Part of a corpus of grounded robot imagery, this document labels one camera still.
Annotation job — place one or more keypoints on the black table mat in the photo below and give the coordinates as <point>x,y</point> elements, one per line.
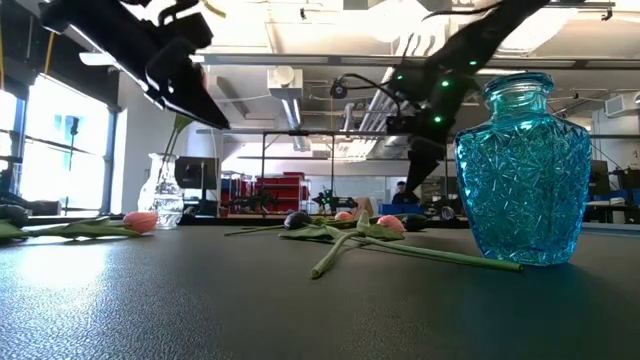
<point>200,310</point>

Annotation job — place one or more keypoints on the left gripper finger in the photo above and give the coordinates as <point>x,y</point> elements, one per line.
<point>200,107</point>

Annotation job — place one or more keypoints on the black frame stand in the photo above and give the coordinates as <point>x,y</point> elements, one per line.
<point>298,133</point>

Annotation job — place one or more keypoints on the blue storage bin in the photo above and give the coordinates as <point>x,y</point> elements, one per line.
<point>400,208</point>

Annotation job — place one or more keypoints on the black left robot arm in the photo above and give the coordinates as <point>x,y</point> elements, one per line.
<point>100,27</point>

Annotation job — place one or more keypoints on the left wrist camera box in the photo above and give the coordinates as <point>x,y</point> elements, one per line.
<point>187,30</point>

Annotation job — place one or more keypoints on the black computer monitor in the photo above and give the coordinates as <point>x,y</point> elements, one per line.
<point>196,172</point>

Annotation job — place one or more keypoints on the person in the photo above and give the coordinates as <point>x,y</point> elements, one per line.
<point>400,192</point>

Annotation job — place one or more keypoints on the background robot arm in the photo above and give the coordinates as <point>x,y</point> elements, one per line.
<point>335,202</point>

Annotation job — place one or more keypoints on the small black overhead camera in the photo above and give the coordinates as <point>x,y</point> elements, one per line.
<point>339,90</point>

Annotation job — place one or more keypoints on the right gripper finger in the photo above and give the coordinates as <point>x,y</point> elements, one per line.
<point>422,167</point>

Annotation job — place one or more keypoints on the red storage shelf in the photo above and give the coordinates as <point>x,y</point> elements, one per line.
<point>282,192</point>

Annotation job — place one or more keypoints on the clear glass vase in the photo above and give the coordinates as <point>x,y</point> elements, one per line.
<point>162,200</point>

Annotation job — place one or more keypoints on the white ceiling duct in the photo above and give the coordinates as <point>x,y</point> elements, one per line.
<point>285,82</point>

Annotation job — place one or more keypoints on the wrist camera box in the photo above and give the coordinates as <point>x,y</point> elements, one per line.
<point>400,125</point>
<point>187,30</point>

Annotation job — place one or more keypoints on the black aluminium table frame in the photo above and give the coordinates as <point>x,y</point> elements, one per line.
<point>210,221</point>

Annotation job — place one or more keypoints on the blue cut-glass vase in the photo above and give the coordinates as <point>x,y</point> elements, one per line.
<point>522,175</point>

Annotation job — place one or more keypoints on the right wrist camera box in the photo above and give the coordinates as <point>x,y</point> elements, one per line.
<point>400,125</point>

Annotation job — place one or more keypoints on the white air conditioner unit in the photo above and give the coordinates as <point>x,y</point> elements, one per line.
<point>621,105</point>

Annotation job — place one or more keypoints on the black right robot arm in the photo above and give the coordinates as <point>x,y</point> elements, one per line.
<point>475,45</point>

